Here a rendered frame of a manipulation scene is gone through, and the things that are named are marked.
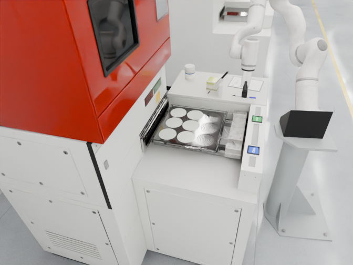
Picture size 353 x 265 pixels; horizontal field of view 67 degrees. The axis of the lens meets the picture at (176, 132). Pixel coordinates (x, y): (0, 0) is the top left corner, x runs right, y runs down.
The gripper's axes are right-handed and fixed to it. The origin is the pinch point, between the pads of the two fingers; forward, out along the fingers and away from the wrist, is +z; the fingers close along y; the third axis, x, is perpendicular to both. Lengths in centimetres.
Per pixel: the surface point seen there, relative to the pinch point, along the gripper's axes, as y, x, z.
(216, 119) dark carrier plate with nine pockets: 13.3, -13.7, 12.7
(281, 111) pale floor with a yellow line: -154, 41, 76
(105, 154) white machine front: 80, -49, 2
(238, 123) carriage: 12.1, -0.5, 14.4
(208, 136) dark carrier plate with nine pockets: 30.2, -15.3, 15.4
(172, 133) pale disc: 32, -36, 16
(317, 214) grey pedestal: -16, 67, 97
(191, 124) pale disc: 21.8, -27.0, 14.0
